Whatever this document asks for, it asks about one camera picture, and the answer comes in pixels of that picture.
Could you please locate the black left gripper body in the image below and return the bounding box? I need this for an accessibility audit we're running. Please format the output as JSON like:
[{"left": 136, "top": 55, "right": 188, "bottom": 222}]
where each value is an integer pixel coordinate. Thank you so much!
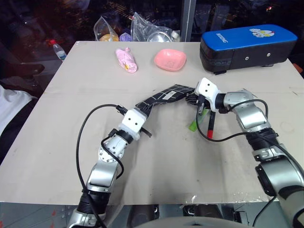
[{"left": 135, "top": 107, "right": 153, "bottom": 138}]

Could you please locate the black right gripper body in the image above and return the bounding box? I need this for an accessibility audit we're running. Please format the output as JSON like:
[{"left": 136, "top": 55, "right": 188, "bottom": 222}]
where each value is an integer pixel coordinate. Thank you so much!
[{"left": 196, "top": 94, "right": 216, "bottom": 113}]

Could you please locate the black white grid pouch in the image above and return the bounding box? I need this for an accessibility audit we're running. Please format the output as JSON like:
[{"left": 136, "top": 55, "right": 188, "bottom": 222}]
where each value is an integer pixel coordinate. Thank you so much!
[{"left": 135, "top": 83, "right": 198, "bottom": 117}]

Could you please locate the green highlighter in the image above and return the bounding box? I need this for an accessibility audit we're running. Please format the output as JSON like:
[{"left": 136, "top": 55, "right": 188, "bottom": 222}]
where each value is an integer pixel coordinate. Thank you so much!
[{"left": 189, "top": 113, "right": 205, "bottom": 133}]

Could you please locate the black marker with red cap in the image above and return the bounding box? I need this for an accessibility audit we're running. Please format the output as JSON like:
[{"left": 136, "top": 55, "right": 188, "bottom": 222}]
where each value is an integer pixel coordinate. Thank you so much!
[{"left": 206, "top": 110, "right": 216, "bottom": 139}]

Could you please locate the pink plastic bowl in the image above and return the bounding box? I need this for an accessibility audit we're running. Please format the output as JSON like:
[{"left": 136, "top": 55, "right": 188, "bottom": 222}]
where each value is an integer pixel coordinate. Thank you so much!
[{"left": 153, "top": 48, "right": 187, "bottom": 71}]

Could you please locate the shiny metal bowl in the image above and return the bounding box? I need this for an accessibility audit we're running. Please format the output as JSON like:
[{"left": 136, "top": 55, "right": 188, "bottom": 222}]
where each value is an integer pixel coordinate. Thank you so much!
[{"left": 146, "top": 30, "right": 172, "bottom": 43}]

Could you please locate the blue and black case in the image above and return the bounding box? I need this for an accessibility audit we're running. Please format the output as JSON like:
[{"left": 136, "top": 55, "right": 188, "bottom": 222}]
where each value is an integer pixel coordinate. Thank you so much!
[{"left": 199, "top": 23, "right": 299, "bottom": 75}]

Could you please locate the clear bag with metal bowl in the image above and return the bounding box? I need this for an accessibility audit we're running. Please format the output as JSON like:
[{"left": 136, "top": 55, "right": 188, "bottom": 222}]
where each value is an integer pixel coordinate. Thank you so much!
[{"left": 130, "top": 11, "right": 174, "bottom": 43}]

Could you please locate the clear bag with orange item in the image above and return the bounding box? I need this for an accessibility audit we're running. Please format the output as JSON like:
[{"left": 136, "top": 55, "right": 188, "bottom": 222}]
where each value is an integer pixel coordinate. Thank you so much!
[{"left": 93, "top": 15, "right": 121, "bottom": 42}]

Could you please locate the clear red-capped water bottle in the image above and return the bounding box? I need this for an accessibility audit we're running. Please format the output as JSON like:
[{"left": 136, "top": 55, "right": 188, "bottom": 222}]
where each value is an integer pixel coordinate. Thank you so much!
[{"left": 49, "top": 39, "right": 67, "bottom": 62}]

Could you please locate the black chair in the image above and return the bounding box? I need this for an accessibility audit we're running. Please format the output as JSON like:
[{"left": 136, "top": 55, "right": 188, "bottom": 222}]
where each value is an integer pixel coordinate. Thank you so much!
[{"left": 0, "top": 62, "right": 46, "bottom": 92}]

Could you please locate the person in white shirt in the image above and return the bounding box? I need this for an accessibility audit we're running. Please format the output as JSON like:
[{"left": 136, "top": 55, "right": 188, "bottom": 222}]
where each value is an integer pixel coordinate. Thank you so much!
[{"left": 0, "top": 80, "right": 40, "bottom": 165}]

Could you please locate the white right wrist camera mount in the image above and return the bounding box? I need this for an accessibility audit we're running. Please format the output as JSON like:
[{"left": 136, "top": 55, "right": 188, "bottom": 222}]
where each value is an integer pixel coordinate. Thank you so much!
[{"left": 195, "top": 77, "right": 222, "bottom": 112}]

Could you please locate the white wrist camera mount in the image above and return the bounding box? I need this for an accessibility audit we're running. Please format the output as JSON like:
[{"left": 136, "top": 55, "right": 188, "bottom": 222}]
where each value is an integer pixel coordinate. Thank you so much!
[
  {"left": 195, "top": 77, "right": 222, "bottom": 112},
  {"left": 118, "top": 108, "right": 147, "bottom": 141}
]

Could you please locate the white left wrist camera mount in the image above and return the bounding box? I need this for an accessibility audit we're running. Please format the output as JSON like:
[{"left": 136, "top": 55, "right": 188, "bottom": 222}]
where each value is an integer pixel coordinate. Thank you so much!
[{"left": 118, "top": 108, "right": 147, "bottom": 141}]

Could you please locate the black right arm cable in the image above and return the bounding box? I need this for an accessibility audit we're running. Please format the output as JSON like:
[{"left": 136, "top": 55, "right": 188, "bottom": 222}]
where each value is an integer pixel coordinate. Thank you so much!
[{"left": 196, "top": 98, "right": 304, "bottom": 178}]

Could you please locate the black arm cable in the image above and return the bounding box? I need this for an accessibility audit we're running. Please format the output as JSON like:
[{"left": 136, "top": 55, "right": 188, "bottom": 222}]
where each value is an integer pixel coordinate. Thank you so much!
[
  {"left": 196, "top": 98, "right": 304, "bottom": 178},
  {"left": 76, "top": 104, "right": 129, "bottom": 228}
]

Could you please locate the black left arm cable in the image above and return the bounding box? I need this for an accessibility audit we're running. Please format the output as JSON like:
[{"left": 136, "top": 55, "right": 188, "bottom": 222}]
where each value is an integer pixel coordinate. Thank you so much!
[{"left": 76, "top": 104, "right": 129, "bottom": 228}]

